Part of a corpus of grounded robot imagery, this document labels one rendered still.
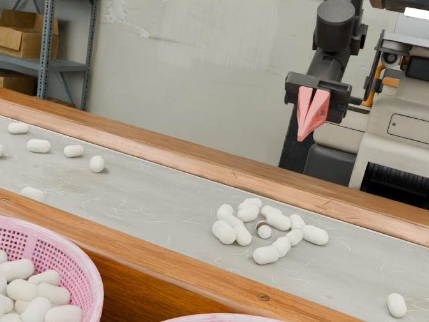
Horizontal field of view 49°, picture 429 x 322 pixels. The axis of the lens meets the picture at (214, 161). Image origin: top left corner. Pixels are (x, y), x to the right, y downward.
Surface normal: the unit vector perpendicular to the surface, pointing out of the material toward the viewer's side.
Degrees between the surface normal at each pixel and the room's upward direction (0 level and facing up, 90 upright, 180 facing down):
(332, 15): 41
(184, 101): 90
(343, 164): 90
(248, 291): 0
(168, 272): 0
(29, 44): 90
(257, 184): 45
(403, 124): 98
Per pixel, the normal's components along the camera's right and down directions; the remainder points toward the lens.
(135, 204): 0.19, -0.94
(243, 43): -0.38, 0.19
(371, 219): -0.11, -0.52
